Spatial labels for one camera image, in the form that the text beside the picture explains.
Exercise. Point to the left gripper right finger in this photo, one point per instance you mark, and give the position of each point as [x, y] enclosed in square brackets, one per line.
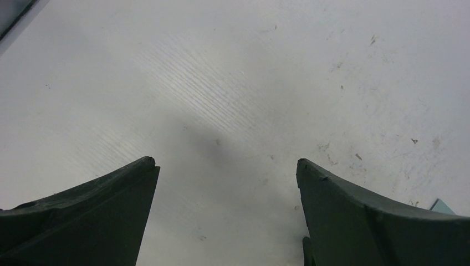
[350, 225]

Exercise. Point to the teal envelope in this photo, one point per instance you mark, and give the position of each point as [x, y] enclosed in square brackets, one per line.
[441, 207]

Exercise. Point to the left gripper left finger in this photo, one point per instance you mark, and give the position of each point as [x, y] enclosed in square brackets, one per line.
[100, 222]

